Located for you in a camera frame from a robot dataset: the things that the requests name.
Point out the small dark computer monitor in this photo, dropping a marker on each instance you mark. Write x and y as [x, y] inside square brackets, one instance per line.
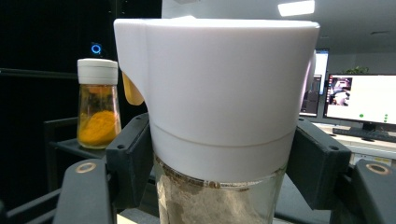
[310, 98]

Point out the large bright computer monitor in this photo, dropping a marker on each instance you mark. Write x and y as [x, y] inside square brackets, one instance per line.
[361, 99]

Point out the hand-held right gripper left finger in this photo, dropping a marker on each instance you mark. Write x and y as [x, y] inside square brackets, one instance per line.
[127, 161]

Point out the tall upright computer monitor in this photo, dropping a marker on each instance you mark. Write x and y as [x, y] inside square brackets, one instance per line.
[321, 67]

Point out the dark curtain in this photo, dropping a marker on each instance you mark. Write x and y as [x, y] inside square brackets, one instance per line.
[37, 93]

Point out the orange powder spice jar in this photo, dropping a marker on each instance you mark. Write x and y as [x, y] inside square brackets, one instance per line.
[99, 118]

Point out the black metal two-tier rack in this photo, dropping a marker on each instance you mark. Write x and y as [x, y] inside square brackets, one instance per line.
[63, 144]

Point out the brown powder jar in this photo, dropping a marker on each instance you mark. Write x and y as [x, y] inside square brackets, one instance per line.
[218, 99]

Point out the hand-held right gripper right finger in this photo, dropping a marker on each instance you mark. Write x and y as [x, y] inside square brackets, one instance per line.
[317, 165]

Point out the black keyboard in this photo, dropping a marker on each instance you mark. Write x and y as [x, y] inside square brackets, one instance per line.
[362, 133]

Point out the white office desk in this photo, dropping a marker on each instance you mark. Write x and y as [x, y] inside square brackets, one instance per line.
[370, 148]

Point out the rectangular ceiling light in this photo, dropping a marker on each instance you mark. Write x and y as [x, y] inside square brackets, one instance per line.
[295, 8]

